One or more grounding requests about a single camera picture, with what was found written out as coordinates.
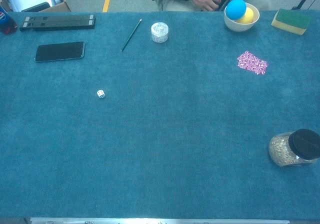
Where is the glass jar with black lid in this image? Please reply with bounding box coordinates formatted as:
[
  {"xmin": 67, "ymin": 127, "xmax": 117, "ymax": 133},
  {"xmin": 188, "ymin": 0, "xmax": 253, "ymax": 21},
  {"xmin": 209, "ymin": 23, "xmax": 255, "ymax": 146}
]
[{"xmin": 268, "ymin": 128, "xmax": 320, "ymax": 168}]

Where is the blue ball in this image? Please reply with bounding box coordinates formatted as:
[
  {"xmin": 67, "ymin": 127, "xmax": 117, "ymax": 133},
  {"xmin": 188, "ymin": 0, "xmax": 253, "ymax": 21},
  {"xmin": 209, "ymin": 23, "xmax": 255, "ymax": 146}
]
[{"xmin": 225, "ymin": 0, "xmax": 248, "ymax": 20}]

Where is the pink patterned card pack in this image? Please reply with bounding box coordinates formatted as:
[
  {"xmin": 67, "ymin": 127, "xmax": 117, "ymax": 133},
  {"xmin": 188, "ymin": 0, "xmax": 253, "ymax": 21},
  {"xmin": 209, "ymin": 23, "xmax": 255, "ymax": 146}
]
[{"xmin": 236, "ymin": 50, "xmax": 269, "ymax": 75}]

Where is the black rectangular case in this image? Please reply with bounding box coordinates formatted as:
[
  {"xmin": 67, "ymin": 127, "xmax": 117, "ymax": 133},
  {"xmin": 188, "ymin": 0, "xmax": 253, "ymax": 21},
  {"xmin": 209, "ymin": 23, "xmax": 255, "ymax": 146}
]
[{"xmin": 19, "ymin": 14, "xmax": 97, "ymax": 32}]

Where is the yellow ball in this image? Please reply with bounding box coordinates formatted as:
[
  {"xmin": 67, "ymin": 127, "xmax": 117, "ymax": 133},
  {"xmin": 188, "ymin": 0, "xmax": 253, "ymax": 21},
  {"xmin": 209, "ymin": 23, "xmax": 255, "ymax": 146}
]
[{"xmin": 235, "ymin": 7, "xmax": 255, "ymax": 25}]

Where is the black smartphone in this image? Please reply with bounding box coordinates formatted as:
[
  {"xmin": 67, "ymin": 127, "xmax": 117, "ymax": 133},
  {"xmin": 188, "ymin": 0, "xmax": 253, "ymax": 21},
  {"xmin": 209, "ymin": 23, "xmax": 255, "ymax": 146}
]
[{"xmin": 34, "ymin": 41, "xmax": 86, "ymax": 63}]

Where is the green pencil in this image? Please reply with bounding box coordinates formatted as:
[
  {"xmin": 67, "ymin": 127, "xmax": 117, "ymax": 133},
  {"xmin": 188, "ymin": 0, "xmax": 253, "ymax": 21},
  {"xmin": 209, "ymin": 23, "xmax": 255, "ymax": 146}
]
[{"xmin": 120, "ymin": 18, "xmax": 143, "ymax": 53}]

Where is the Pepsi cola bottle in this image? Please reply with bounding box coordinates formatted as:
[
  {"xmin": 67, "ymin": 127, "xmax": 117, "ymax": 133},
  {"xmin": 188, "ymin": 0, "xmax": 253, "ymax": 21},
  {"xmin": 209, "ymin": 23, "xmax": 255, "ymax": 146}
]
[{"xmin": 0, "ymin": 0, "xmax": 18, "ymax": 36}]

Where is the yellow green sponge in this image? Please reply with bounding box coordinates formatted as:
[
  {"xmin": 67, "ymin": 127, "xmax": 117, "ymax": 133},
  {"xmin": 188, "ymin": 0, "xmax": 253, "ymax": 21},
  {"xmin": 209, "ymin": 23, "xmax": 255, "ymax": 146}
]
[{"xmin": 270, "ymin": 8, "xmax": 312, "ymax": 36}]

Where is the white ceramic bowl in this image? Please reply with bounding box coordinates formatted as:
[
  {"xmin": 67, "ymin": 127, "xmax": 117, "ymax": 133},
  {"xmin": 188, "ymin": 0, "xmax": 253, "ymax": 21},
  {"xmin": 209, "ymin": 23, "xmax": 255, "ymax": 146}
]
[{"xmin": 223, "ymin": 2, "xmax": 261, "ymax": 33}]

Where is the teal table cloth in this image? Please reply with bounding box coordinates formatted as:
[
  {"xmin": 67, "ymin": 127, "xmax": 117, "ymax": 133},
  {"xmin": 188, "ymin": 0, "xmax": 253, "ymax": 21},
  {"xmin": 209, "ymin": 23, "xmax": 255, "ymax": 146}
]
[{"xmin": 0, "ymin": 9, "xmax": 320, "ymax": 220}]

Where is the white round tin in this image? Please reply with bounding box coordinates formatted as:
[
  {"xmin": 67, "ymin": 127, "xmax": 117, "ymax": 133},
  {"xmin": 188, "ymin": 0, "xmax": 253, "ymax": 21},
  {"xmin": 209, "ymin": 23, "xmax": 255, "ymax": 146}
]
[{"xmin": 150, "ymin": 22, "xmax": 170, "ymax": 44}]

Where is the silver metal table rail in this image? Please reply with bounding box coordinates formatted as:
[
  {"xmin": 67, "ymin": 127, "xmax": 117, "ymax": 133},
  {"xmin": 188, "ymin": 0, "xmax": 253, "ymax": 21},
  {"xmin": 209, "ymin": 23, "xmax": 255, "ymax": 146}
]
[{"xmin": 29, "ymin": 217, "xmax": 291, "ymax": 224}]

